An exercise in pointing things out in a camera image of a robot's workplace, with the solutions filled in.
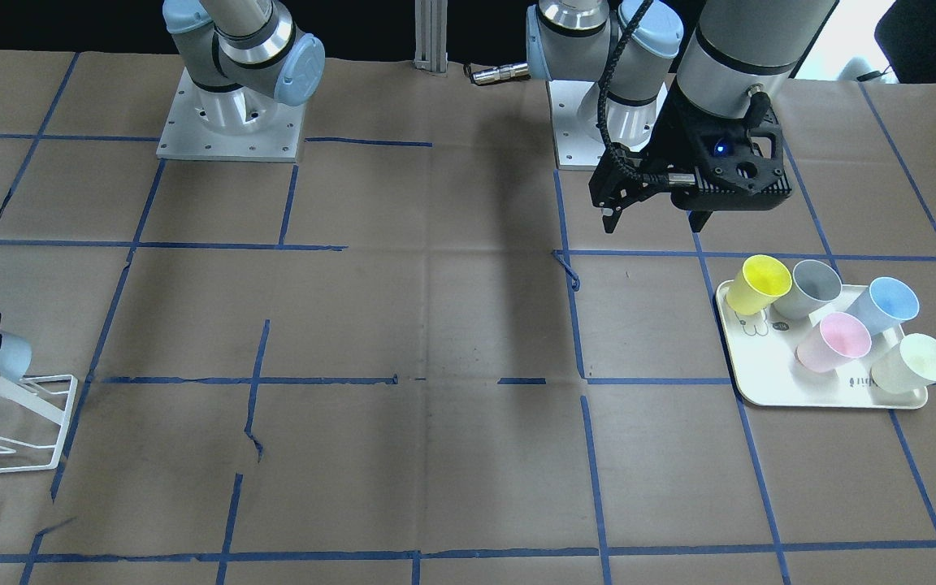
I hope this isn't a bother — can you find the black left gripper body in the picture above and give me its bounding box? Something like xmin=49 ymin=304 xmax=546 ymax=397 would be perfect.
xmin=648 ymin=85 xmax=792 ymax=211

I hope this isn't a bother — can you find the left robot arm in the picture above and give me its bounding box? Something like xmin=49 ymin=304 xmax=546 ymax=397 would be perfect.
xmin=525 ymin=1 xmax=834 ymax=233

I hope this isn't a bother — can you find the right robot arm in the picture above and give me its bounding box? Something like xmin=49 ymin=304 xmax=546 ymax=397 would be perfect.
xmin=162 ymin=1 xmax=326 ymax=140

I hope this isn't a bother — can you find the yellow plastic cup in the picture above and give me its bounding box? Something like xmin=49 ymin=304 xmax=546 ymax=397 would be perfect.
xmin=726 ymin=254 xmax=794 ymax=315

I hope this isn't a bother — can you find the grey plastic cup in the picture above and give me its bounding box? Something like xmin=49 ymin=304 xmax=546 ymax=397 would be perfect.
xmin=773 ymin=259 xmax=843 ymax=321

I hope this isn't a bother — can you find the pink plastic cup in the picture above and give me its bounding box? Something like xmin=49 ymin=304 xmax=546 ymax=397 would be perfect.
xmin=795 ymin=312 xmax=872 ymax=373

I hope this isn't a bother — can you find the pale green plastic cup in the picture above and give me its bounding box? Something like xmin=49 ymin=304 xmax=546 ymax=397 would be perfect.
xmin=870 ymin=333 xmax=936 ymax=395

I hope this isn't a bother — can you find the cream serving tray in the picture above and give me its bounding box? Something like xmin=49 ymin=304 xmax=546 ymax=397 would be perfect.
xmin=716 ymin=281 xmax=928 ymax=409

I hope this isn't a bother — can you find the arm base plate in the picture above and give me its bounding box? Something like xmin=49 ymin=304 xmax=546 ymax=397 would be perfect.
xmin=547 ymin=80 xmax=672 ymax=171
xmin=156 ymin=70 xmax=307 ymax=163

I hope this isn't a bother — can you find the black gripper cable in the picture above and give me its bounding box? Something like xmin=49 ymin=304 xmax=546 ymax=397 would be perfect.
xmin=596 ymin=0 xmax=684 ymax=192

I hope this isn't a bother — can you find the white wire cup rack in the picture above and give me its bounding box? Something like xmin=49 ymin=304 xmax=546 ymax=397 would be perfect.
xmin=0 ymin=375 xmax=78 ymax=474

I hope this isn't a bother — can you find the aluminium frame post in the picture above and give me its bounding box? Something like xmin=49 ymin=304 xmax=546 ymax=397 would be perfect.
xmin=413 ymin=0 xmax=449 ymax=76

